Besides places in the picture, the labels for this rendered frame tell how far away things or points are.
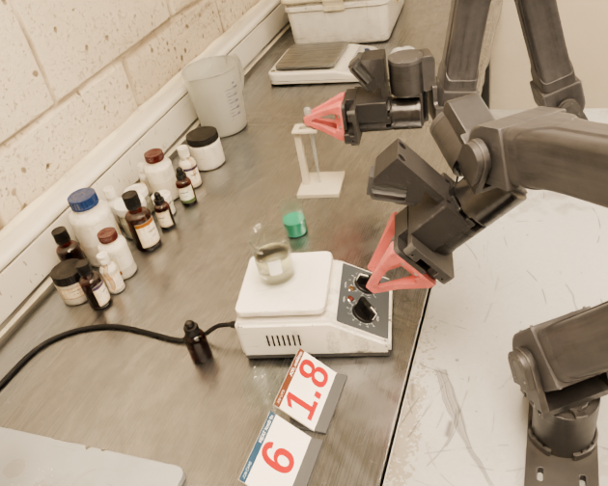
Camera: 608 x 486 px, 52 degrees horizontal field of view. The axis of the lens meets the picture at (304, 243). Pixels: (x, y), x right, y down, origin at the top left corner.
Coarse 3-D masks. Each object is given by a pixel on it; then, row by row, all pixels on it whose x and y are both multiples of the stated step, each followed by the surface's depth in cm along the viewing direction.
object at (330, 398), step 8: (304, 352) 79; (328, 368) 80; (336, 376) 79; (344, 376) 79; (328, 384) 78; (336, 384) 78; (344, 384) 78; (328, 392) 77; (336, 392) 77; (328, 400) 76; (336, 400) 76; (280, 408) 73; (320, 408) 76; (328, 408) 76; (320, 416) 75; (328, 416) 75; (296, 424) 74; (304, 424) 73; (312, 424) 74; (320, 424) 74; (328, 424) 74; (320, 432) 73
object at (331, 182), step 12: (300, 132) 109; (312, 132) 109; (300, 144) 112; (300, 156) 114; (300, 168) 115; (312, 180) 118; (324, 180) 117; (336, 180) 117; (300, 192) 115; (312, 192) 115; (324, 192) 114; (336, 192) 113
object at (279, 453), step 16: (272, 432) 70; (288, 432) 71; (272, 448) 69; (288, 448) 70; (256, 464) 67; (272, 464) 68; (288, 464) 69; (256, 480) 66; (272, 480) 67; (288, 480) 68
